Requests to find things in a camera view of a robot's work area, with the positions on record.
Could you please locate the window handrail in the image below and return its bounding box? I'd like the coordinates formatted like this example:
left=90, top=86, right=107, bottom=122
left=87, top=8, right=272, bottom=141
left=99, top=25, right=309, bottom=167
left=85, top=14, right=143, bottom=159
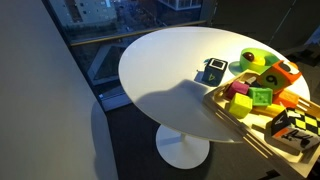
left=69, top=19, right=208, bottom=47

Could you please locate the wooden tray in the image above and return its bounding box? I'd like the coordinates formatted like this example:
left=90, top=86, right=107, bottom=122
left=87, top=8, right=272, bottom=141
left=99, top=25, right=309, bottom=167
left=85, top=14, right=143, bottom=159
left=203, top=70, right=320, bottom=179

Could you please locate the yellow-green foam cube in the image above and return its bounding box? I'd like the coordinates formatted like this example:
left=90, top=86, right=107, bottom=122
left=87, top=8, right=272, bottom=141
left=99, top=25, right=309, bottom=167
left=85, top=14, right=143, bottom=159
left=228, top=92, right=254, bottom=119

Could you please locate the magenta foam cube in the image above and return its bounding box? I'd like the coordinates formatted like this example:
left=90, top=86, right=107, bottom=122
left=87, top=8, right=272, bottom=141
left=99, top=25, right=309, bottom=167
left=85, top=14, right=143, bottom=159
left=225, top=80, right=250, bottom=100

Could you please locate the yellow toy lemon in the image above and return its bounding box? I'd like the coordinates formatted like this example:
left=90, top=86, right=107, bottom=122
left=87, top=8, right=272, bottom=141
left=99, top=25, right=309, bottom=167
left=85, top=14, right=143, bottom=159
left=253, top=56, right=267, bottom=67

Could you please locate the green foam cube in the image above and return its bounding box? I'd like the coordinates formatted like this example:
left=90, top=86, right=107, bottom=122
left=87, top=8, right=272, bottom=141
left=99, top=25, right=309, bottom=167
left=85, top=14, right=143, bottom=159
left=247, top=86, right=274, bottom=107

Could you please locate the small dark blue cup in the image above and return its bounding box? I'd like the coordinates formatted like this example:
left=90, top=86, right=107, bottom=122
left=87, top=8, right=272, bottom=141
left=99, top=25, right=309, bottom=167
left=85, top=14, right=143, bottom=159
left=201, top=57, right=229, bottom=87

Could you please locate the white table pedestal base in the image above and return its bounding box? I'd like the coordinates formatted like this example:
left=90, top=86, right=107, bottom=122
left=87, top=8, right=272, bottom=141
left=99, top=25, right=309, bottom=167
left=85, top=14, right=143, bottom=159
left=155, top=123, right=211, bottom=170

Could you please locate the orange foam cube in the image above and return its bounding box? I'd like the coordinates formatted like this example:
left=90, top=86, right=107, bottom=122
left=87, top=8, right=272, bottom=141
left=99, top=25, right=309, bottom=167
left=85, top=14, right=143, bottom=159
left=272, top=89, right=300, bottom=109

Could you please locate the green plastic bowl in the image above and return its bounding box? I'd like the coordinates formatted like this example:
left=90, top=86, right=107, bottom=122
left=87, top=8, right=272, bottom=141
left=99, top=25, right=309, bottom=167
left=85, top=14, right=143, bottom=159
left=239, top=47, right=281, bottom=75

